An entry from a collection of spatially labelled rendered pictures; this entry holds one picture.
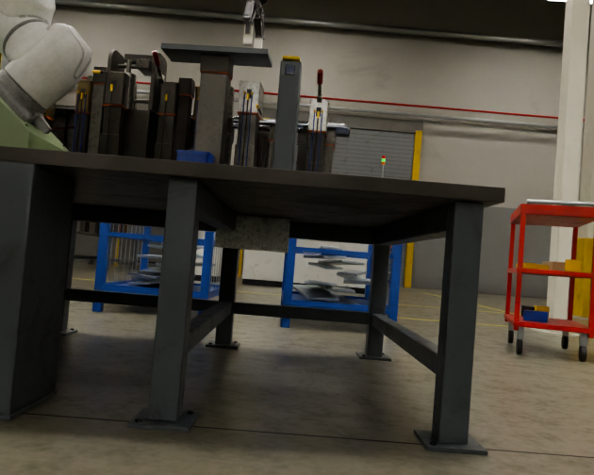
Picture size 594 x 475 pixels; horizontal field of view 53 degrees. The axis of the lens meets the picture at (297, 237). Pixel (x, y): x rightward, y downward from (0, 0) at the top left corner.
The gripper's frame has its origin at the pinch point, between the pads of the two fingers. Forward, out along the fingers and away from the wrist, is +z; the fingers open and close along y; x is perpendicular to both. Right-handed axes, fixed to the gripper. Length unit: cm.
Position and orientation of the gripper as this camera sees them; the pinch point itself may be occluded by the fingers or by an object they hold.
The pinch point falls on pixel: (252, 46)
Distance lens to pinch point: 220.8
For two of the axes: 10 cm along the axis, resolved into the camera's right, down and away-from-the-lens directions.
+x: -9.8, -0.7, 2.0
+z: -0.8, 10.0, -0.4
